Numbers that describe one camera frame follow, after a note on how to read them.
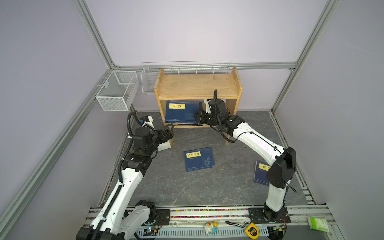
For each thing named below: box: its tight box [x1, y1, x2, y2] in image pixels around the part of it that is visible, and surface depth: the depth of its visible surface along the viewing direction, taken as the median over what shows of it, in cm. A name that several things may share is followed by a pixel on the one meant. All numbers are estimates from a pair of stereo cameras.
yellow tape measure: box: [245, 222, 260, 240], surface depth 69 cm
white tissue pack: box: [157, 140, 172, 151], surface depth 98 cm
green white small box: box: [307, 216, 330, 233], surface depth 72 cm
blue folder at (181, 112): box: [165, 101, 200, 124], surface depth 84 cm
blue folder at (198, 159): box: [184, 147, 215, 172], surface depth 96 cm
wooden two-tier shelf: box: [224, 134, 231, 145], surface depth 62 cm
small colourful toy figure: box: [204, 221, 219, 235], surface depth 69 cm
